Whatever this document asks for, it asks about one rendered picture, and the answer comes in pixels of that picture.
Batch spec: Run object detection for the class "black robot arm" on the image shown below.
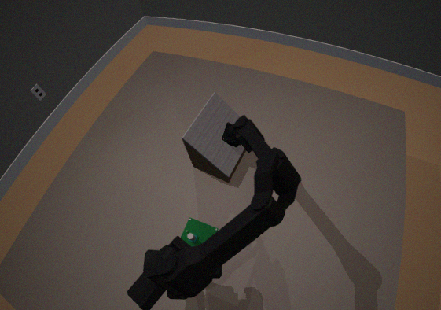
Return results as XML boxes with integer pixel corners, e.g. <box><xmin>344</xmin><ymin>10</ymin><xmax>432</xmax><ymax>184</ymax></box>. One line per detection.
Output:
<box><xmin>127</xmin><ymin>116</ymin><xmax>301</xmax><ymax>310</ymax></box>

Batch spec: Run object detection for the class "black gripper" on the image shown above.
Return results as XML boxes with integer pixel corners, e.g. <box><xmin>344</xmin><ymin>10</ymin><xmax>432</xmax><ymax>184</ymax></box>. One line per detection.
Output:
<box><xmin>143</xmin><ymin>250</ymin><xmax>222</xmax><ymax>279</ymax></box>

